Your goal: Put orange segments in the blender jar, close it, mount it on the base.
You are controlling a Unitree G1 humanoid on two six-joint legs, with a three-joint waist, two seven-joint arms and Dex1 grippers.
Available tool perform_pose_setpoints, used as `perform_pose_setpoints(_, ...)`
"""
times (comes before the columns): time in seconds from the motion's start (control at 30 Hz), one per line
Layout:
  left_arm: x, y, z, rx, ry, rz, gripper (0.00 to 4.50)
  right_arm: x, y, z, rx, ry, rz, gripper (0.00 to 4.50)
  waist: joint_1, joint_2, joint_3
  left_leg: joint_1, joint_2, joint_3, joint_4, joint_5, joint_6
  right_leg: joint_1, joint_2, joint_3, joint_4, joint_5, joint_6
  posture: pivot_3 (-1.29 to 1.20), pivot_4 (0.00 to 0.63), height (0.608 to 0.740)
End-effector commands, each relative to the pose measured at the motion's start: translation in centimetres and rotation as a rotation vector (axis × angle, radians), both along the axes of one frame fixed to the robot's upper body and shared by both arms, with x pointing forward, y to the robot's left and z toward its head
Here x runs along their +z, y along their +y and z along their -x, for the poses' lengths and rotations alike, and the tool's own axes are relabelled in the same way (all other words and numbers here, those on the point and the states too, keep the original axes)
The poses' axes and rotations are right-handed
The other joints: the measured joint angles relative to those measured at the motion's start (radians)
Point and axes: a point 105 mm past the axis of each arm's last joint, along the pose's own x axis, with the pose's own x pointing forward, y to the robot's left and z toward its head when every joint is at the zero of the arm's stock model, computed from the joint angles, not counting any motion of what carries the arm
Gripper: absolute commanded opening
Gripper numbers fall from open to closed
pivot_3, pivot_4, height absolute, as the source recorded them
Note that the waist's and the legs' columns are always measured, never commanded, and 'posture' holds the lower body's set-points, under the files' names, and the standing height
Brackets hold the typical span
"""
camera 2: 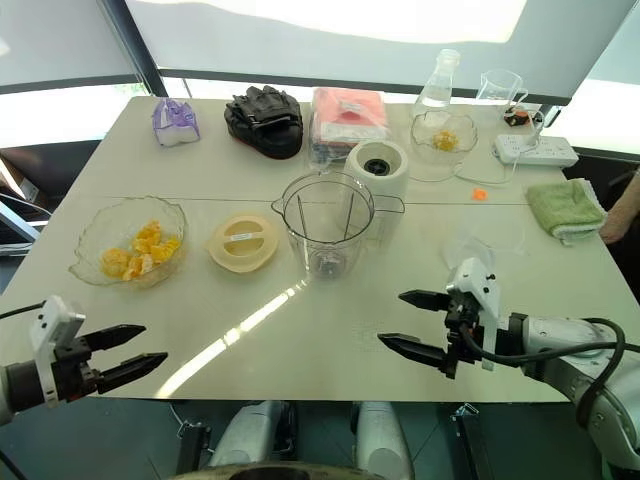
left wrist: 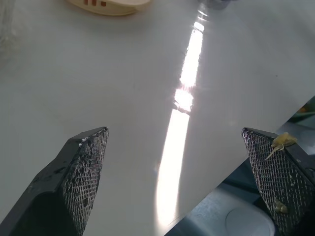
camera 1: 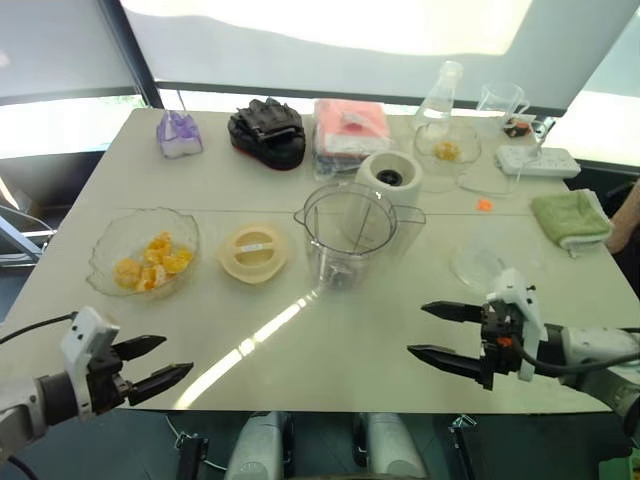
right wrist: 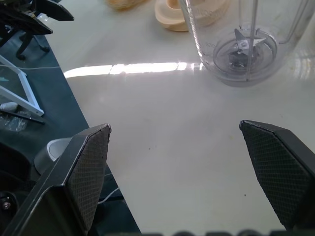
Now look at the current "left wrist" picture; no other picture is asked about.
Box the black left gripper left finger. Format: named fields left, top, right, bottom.
left=0, top=126, right=110, bottom=236

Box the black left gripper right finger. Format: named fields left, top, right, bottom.
left=241, top=127, right=315, bottom=236

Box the white round disc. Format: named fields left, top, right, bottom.
left=225, top=206, right=276, bottom=236

